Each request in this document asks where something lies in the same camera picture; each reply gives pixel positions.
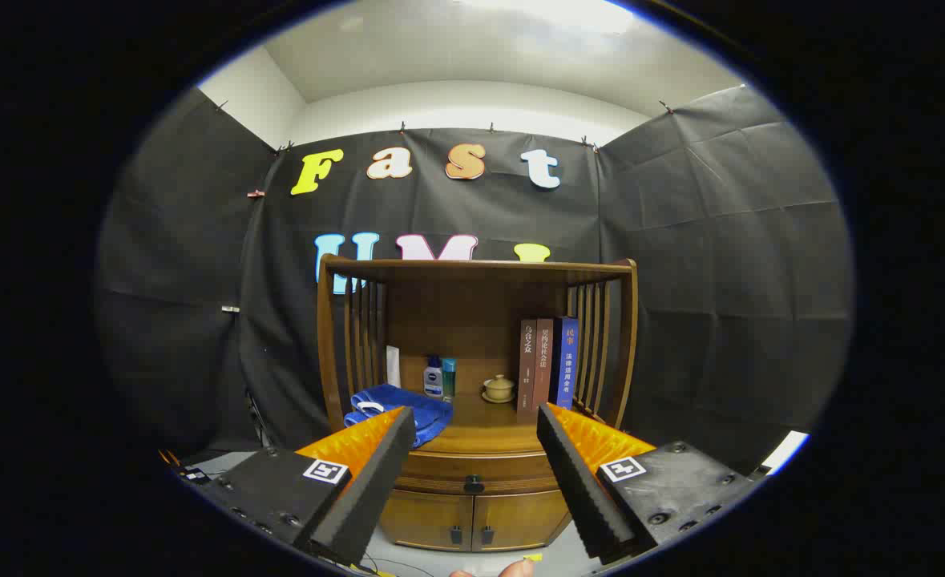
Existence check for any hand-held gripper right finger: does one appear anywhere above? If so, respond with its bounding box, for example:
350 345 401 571
536 402 769 566

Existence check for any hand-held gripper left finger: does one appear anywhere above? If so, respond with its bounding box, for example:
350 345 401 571
180 405 417 568

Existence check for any wooden drawer with black knob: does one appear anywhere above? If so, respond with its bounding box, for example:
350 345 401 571
398 450 557 494

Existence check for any wooden cabinet door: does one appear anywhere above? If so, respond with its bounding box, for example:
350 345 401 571
380 490 475 552
472 490 571 552

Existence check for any wooden countertop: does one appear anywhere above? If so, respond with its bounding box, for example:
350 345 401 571
344 389 601 456

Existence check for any wooden cabinet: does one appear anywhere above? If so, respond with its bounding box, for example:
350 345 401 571
316 254 639 554

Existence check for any folded blue towel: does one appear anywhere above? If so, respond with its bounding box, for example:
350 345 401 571
344 383 454 448

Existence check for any blue book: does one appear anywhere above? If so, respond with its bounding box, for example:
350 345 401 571
550 316 580 411

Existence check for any dark brown book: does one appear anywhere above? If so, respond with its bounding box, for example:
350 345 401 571
517 320 539 415

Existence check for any reddish brown book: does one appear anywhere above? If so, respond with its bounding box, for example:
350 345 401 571
532 318 555 410

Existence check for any black floor cable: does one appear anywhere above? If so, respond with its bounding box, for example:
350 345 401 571
360 557 438 577

